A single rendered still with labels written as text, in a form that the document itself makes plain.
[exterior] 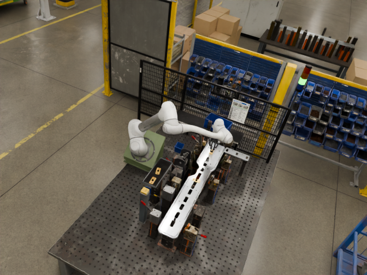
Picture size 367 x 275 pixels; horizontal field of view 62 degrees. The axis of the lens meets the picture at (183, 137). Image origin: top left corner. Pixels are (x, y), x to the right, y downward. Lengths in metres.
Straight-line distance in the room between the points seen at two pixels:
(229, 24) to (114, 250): 5.65
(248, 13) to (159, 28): 4.91
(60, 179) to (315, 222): 3.53
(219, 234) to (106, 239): 1.09
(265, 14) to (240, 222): 6.98
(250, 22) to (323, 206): 6.06
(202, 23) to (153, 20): 2.39
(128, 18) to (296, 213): 3.82
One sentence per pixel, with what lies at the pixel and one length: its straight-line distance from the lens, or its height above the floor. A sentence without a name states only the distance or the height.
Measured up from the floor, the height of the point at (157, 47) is 1.24.
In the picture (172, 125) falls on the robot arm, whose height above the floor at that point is 1.55.
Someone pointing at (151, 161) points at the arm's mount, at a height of 0.84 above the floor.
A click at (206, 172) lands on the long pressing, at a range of 3.29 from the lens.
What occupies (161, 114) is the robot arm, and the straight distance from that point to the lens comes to 2.97.
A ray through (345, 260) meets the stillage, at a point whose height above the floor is 0.17.
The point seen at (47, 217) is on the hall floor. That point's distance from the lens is 4.18.
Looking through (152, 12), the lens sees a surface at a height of 1.76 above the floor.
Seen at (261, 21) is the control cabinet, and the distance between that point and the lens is 9.45.
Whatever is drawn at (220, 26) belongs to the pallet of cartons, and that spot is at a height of 0.88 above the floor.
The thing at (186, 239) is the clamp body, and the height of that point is 0.94.
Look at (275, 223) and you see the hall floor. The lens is 4.43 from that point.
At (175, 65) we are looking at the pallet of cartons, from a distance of 6.36.
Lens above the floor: 3.34
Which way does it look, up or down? 40 degrees down
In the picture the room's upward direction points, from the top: 10 degrees clockwise
